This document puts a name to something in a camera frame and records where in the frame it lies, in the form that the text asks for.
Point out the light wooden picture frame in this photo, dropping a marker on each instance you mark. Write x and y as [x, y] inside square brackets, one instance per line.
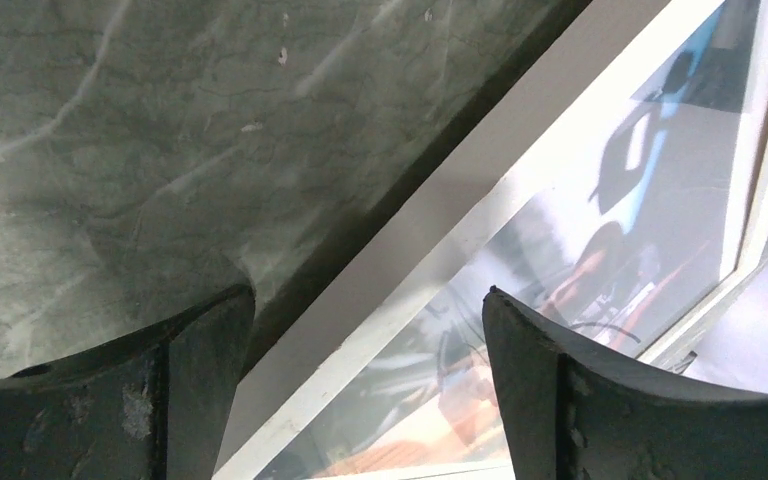
[607, 48]

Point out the large printed photo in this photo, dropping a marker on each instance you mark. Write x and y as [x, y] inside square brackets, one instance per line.
[640, 220]

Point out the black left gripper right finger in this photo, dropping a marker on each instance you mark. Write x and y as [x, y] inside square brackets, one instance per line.
[572, 408]

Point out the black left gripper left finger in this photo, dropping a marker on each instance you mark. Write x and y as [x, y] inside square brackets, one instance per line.
[153, 404]

